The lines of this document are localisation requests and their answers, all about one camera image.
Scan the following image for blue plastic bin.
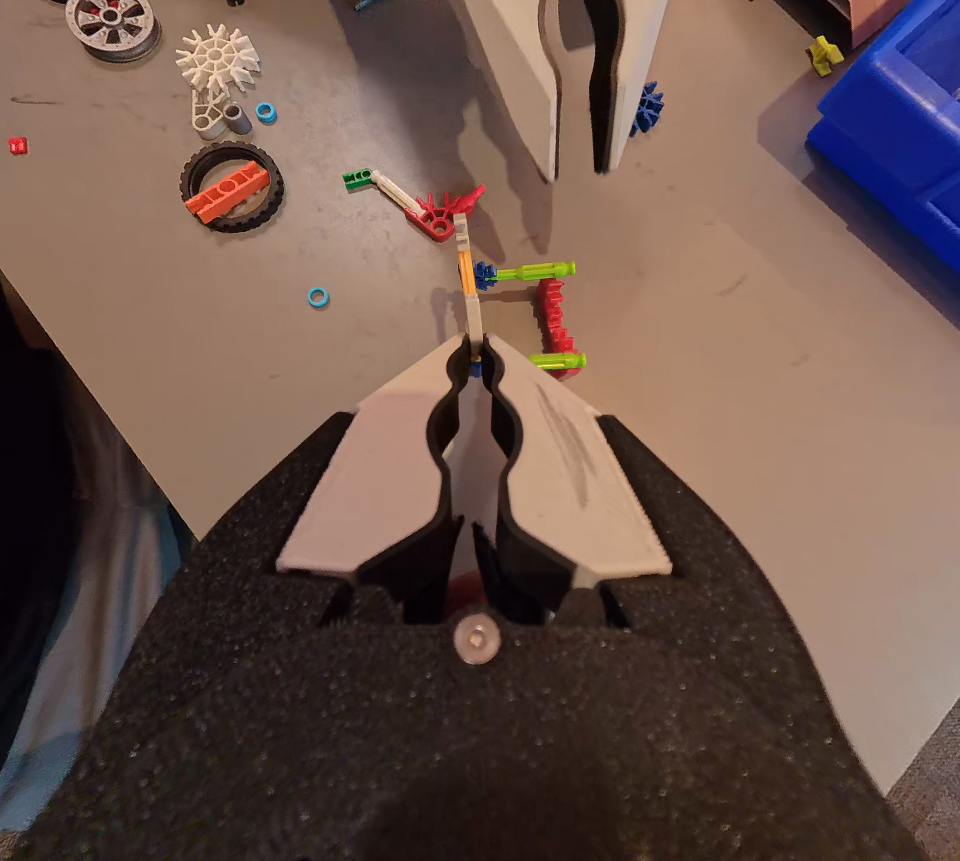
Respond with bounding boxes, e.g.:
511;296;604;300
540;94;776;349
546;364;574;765
806;0;960;273

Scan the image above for white snowflake connector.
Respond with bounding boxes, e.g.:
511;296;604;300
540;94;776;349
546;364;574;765
174;23;262;99

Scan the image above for colourful rod connector toy model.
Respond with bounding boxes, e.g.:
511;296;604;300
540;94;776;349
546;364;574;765
453;214;588;382

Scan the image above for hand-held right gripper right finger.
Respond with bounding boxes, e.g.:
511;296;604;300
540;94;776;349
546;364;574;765
478;337;674;624

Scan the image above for red connector with white rod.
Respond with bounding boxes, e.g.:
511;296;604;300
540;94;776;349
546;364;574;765
369;171;487;244

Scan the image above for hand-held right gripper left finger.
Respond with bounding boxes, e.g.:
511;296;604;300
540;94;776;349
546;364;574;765
276;333;472;624

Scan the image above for grey toy wheel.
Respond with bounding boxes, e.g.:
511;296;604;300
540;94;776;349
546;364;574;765
63;0;162;63

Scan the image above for person's leg in jeans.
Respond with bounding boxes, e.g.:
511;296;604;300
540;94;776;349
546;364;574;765
0;388;200;813

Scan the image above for blue snowflake connector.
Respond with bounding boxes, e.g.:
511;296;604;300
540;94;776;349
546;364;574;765
630;81;667;138

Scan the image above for pale grey connector piece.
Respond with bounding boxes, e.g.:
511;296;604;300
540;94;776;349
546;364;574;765
189;88;228;142

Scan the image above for person's torso black sweater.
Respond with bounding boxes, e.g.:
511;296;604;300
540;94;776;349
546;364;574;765
0;276;80;772

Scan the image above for orange connector piece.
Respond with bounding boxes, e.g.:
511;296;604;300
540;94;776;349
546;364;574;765
183;165;271;216

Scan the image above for red connectors with green clip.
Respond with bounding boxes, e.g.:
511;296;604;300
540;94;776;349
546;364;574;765
532;278;585;381

